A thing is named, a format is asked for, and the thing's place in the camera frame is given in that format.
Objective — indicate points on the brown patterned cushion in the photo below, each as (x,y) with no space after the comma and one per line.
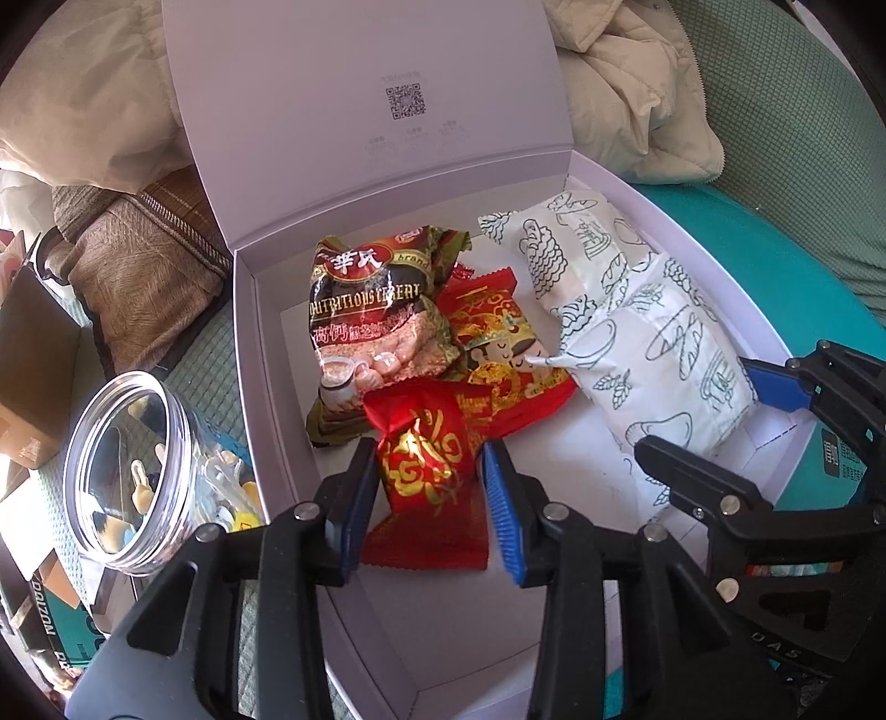
(138,270)

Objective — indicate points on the beige quilted jacket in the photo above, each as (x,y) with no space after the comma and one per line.
(623,104)

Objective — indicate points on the brown cereal packet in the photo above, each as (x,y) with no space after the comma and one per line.
(374,318)

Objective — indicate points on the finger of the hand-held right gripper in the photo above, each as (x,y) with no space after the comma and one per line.
(775,384)
(699,478)

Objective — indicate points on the red cartoon figure snack packet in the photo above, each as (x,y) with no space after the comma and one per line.
(512,325)

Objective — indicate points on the red gold swirl snack packet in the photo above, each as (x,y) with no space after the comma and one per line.
(429,450)

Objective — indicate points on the white lidded gift box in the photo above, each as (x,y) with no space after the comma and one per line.
(346,138)

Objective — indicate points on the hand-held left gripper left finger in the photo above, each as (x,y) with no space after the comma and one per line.
(353,512)

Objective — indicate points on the dark printed box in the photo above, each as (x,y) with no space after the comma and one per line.
(48,623)

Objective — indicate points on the brown cardboard box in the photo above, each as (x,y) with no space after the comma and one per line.
(28,374)

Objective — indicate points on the clear jar of clips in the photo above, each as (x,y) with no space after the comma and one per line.
(138,471)

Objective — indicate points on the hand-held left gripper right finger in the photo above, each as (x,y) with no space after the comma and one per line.
(509,519)

